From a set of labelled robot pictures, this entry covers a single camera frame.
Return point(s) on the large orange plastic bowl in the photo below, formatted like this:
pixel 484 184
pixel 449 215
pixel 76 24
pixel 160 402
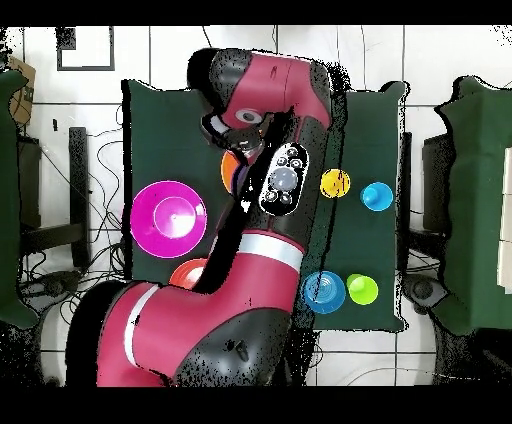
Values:
pixel 228 172

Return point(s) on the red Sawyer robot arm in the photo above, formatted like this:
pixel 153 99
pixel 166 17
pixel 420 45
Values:
pixel 200 320

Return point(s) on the yellow plastic cup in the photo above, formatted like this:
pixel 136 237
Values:
pixel 330 182

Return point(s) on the large pink plastic bowl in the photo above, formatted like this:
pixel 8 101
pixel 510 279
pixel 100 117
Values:
pixel 168 240

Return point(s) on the red-orange plastic bowl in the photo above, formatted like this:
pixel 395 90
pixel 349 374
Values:
pixel 186 274

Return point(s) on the blue plastic bowl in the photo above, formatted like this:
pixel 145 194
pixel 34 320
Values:
pixel 330 298

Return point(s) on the dark green table cloth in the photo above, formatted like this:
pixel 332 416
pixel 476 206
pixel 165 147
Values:
pixel 168 140

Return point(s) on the blue plastic cup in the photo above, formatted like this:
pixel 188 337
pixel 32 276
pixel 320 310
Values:
pixel 376 198

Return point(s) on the lime green plastic cup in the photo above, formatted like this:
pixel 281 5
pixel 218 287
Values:
pixel 362 290

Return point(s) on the green covered side table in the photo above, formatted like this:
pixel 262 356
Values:
pixel 476 200
pixel 10 200

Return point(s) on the cardboard box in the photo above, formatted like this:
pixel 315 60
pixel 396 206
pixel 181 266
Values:
pixel 24 80

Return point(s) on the black metal frame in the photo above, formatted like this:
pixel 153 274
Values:
pixel 78 180
pixel 436 180

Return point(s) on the black square floor frame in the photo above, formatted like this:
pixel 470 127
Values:
pixel 59 60

